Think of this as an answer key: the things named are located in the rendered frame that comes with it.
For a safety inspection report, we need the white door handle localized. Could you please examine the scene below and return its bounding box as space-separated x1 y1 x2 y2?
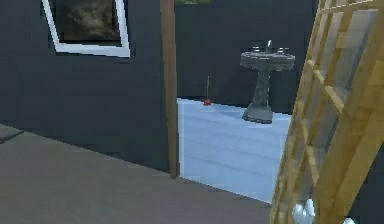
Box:
291 198 356 224

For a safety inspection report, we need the wooden glass paned door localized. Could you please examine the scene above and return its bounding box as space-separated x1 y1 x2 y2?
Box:
269 0 384 224

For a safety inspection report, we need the grey pedestal sink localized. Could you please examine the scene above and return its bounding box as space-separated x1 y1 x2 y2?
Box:
239 39 296 125

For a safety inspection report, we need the red plunger with wooden handle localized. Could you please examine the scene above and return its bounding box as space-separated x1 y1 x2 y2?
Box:
202 75 213 107

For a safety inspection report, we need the white framed dark picture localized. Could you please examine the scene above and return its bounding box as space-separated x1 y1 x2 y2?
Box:
41 0 132 59

